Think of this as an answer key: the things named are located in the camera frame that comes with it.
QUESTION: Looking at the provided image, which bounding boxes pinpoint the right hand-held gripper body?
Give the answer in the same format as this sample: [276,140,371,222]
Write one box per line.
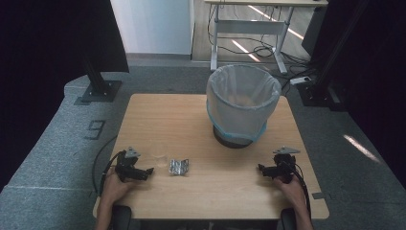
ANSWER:
[272,146,302,185]

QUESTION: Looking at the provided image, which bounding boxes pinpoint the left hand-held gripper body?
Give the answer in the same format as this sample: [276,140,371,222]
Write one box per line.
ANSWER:
[114,146,142,184]

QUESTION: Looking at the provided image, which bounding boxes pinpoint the clear plastic cup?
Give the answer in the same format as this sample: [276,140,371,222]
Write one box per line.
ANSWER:
[150,146,169,169]

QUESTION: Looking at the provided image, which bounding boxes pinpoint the silver foil wrapper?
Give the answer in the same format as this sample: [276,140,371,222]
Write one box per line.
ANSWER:
[168,158,190,176]

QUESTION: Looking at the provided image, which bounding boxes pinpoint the black trash bin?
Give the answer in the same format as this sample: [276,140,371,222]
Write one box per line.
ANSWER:
[212,124,268,150]

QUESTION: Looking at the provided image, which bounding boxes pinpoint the trash bin with white liner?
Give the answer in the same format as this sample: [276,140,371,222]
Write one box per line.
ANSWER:
[205,63,282,144]

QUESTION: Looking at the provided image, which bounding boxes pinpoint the person's left hand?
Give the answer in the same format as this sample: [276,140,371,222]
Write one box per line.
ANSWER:
[101,167,142,206]

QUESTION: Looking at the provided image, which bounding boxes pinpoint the person's right hand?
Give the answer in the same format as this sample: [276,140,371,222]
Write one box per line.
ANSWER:
[272,174,308,211]

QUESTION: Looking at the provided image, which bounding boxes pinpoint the black chair armrest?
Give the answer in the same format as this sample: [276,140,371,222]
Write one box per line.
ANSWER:
[280,207,298,230]
[109,204,133,230]

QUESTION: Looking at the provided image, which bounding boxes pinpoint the black stand base left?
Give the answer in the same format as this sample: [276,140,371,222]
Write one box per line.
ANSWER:
[74,47,124,106]

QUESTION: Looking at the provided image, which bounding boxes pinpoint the black metal stand with base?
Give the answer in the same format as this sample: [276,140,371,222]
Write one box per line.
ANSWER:
[296,0,372,108]

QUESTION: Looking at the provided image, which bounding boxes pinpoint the white power strip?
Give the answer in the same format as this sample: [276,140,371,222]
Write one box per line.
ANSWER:
[289,76,312,86]

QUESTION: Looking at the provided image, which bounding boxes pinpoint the dark curtain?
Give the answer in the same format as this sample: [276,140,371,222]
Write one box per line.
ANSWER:
[0,0,130,193]
[310,0,406,180]

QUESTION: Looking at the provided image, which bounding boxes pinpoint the white partition panel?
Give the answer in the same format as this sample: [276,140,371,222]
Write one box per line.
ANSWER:
[109,0,195,57]

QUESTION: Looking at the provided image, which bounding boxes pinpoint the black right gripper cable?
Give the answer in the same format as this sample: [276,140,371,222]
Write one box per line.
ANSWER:
[282,160,313,222]

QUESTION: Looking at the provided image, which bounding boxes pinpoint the black floor cables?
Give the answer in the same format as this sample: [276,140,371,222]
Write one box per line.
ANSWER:
[206,3,322,86]

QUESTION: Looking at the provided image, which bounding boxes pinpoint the white metal table frame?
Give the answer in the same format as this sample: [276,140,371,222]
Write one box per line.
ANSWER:
[203,0,329,76]

